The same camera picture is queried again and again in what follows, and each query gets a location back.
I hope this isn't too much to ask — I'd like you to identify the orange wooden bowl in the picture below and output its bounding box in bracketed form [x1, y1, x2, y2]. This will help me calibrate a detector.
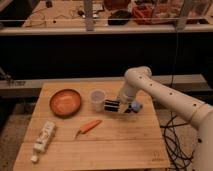
[49, 89, 81, 118]

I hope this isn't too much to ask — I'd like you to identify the blue eraser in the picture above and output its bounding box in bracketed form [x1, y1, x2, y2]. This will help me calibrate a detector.
[131, 101, 143, 113]

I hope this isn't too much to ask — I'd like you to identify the orange toy carrot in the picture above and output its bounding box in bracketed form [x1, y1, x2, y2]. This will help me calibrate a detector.
[76, 120, 101, 136]

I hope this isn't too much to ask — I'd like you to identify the translucent plastic cup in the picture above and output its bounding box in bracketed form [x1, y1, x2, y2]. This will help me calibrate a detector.
[89, 89, 106, 112]

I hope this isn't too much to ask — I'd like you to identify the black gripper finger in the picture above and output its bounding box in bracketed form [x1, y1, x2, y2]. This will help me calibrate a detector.
[104, 105, 119, 112]
[105, 99, 120, 105]

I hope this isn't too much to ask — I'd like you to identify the orange crate on bench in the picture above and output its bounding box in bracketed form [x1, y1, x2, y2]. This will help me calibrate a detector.
[132, 5, 153, 25]

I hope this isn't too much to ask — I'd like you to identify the white toothpaste tube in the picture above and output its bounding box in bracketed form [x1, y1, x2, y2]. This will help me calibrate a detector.
[31, 121, 56, 163]

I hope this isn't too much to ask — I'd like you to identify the black cable bundle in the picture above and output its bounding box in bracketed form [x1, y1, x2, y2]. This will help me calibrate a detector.
[159, 114, 198, 171]

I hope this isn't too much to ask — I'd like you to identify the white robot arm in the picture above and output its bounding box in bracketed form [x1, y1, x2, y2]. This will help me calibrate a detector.
[116, 66, 213, 171]

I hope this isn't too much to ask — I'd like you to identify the grey metal post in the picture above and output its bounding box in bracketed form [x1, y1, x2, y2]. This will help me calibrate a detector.
[83, 0, 94, 31]

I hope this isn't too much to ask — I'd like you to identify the black bag on bench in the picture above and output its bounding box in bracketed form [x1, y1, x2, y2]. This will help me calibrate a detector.
[108, 10, 132, 26]

